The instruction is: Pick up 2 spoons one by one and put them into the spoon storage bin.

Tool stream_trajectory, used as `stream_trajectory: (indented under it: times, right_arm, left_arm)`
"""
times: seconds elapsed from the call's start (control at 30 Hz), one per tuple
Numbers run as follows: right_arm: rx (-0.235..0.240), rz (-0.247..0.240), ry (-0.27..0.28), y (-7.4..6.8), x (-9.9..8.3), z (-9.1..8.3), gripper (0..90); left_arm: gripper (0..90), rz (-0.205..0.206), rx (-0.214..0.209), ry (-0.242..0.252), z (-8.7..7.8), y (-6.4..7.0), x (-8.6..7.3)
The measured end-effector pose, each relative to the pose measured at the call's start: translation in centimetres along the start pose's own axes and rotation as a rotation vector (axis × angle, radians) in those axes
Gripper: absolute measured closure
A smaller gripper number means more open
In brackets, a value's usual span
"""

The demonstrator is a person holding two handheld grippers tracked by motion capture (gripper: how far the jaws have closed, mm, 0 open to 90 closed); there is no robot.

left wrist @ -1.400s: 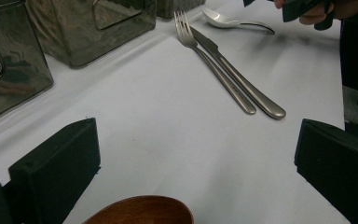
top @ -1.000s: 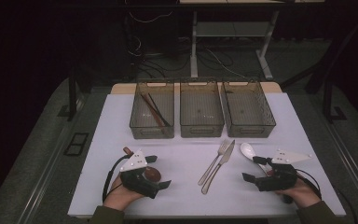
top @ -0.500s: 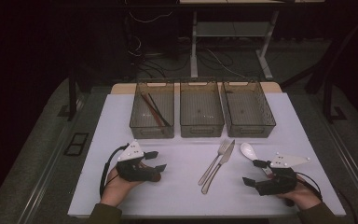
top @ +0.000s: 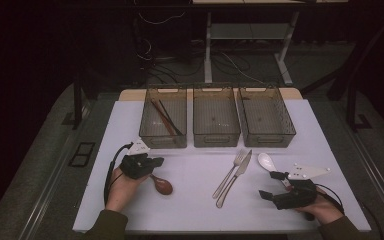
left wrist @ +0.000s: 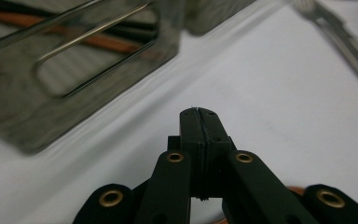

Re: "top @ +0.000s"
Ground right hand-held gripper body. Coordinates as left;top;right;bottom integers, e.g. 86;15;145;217
273;163;332;211

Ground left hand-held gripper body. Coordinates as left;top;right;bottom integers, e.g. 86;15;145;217
119;139;158;180

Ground white ceramic spoon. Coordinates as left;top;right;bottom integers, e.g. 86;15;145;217
257;152;293;192

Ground red-brown wooden spoon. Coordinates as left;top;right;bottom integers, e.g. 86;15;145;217
149;173;174;196

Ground transparent brown plastic bin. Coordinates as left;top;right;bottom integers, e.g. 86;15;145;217
192;86;242;148
236;86;297;148
138;87;188;150

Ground silver metal knife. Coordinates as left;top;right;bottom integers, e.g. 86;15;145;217
215;149;253;209

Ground red-brown chopstick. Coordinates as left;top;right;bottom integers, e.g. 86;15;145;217
151;99;178;136
150;100;176;137

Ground person's right hand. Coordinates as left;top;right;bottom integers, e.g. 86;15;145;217
294;186;345;225

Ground person's left hand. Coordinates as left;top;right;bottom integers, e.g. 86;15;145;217
104;166;149;213

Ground silver metal fork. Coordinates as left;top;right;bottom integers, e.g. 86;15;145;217
212;148;249;200

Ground white table mat board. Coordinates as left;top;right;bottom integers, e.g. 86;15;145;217
72;98;372;233

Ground black metal stand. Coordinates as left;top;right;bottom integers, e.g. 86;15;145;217
61;71;93;131
345;83;374;132

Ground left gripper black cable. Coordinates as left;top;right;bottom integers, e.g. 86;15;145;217
103;142;134;206

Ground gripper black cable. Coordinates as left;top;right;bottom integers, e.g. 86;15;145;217
314;183;346;215
103;142;134;206

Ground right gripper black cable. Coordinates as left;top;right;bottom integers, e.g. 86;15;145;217
314;183;346;215

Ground black floor socket frame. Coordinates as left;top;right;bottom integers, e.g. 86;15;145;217
68;141;97;168

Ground metal floor rail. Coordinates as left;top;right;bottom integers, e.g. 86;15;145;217
341;109;384;231
18;99;96;240

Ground black floor cables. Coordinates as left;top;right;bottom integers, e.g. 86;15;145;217
133;19;205;85

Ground white floor cable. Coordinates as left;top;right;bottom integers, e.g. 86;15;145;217
220;51;268;86

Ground white metal desk frame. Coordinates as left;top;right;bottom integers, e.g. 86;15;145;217
191;0;349;86

